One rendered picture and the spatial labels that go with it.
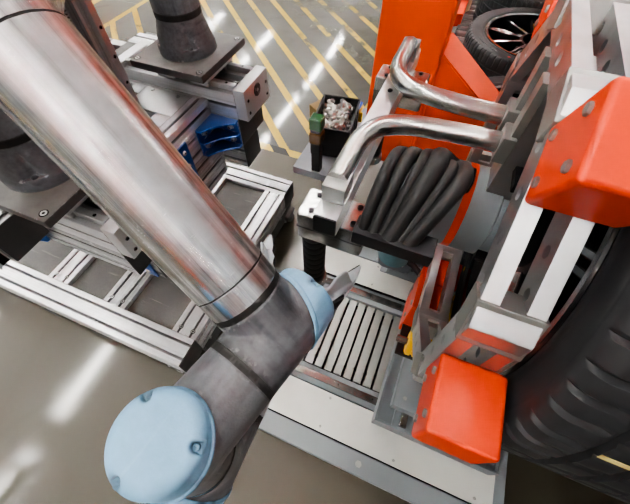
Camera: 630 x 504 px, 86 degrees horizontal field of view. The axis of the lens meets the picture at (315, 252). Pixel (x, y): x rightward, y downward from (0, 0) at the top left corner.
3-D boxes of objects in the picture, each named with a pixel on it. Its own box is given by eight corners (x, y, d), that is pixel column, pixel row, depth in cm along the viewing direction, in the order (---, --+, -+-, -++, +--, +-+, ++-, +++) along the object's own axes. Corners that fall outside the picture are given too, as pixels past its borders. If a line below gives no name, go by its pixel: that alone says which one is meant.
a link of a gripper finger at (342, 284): (376, 264, 46) (318, 296, 43) (370, 285, 51) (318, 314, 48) (362, 248, 47) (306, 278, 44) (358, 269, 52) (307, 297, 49)
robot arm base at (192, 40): (148, 55, 89) (131, 12, 81) (181, 30, 96) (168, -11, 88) (196, 67, 86) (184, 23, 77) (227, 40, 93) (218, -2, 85)
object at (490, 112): (507, 140, 45) (554, 60, 37) (371, 107, 50) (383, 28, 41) (518, 75, 54) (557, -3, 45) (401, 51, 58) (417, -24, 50)
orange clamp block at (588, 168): (616, 230, 28) (719, 218, 19) (517, 202, 30) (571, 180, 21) (648, 148, 28) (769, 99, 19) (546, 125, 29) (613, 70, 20)
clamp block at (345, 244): (359, 257, 44) (364, 233, 40) (296, 236, 46) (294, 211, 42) (370, 229, 47) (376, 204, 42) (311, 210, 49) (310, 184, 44)
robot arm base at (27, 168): (-17, 179, 64) (-66, 135, 55) (46, 132, 71) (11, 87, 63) (44, 202, 60) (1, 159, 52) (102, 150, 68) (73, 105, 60)
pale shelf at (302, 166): (337, 185, 118) (337, 179, 115) (293, 172, 121) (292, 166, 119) (373, 116, 139) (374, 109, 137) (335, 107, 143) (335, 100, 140)
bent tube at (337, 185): (490, 253, 35) (548, 180, 27) (320, 200, 40) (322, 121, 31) (506, 150, 44) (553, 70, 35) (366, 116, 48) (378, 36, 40)
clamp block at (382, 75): (418, 113, 62) (426, 85, 57) (371, 102, 63) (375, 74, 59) (424, 98, 64) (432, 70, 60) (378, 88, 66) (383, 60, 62)
